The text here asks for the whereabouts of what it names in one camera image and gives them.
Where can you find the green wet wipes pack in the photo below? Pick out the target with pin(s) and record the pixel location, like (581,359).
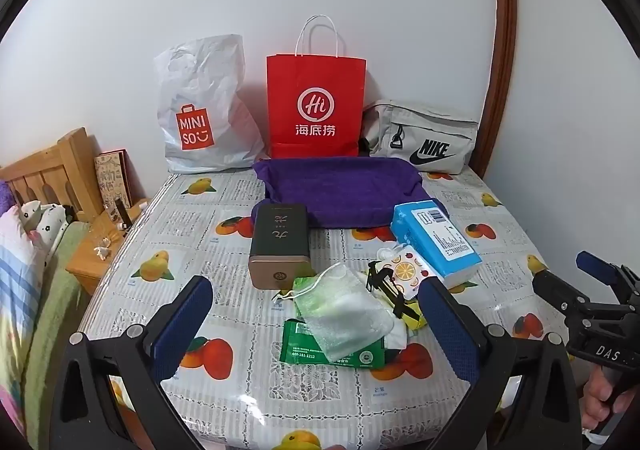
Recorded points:
(300,345)

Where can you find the person's right hand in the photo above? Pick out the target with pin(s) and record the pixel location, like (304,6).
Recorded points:
(597,400)

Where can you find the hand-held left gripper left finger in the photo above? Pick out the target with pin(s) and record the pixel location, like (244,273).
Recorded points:
(185,325)

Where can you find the purple pillow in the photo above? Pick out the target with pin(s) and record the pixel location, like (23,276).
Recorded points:
(5,195)

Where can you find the dark green tin box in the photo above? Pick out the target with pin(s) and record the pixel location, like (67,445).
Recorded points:
(280,240)

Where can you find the white plastic shopping bag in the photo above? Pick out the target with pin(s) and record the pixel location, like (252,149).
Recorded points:
(200,80)

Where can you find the fruit print pouch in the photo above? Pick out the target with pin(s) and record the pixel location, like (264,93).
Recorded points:
(407,270)

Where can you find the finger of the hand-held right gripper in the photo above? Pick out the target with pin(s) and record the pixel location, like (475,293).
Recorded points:
(597,267)
(555,287)

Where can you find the wooden headboard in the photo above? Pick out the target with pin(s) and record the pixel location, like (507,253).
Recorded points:
(65,165)

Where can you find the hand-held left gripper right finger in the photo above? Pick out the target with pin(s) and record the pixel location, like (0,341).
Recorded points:
(447,330)

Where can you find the yellow and black sock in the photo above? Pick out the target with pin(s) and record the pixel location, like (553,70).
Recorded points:
(395,302)

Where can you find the white spotted plush toy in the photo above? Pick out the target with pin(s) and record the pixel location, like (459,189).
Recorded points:
(47,222)

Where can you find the grey waist bag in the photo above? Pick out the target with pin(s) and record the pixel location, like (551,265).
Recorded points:
(425,130)

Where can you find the red paper bag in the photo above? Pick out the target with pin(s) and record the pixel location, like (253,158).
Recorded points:
(315,75)

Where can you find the patterned book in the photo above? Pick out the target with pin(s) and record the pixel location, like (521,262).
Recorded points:
(112,177)

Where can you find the purple towel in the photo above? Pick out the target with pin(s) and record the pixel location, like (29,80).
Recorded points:
(340,190)

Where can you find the blue tissue pack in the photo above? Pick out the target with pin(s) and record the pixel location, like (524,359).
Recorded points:
(430,240)

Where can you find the striped quilt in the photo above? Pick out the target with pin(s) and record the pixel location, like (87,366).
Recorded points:
(17,270)

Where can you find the wooden door frame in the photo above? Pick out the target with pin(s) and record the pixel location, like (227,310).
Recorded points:
(502,55)

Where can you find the green blanket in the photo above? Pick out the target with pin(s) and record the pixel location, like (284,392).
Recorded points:
(55,310)

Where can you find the wooden nightstand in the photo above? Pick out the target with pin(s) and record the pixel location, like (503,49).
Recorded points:
(90,260)

